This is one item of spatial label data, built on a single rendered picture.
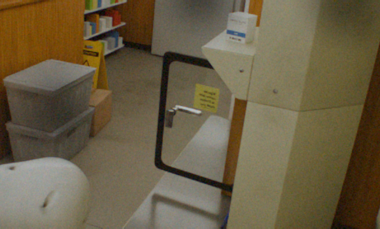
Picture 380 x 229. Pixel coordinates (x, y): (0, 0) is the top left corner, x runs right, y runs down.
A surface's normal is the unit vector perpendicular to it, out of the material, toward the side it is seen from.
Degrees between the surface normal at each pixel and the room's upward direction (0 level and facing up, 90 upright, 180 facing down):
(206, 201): 0
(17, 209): 67
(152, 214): 0
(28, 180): 28
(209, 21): 90
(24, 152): 95
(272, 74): 90
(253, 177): 90
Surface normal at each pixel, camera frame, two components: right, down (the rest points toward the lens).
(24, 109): -0.31, 0.42
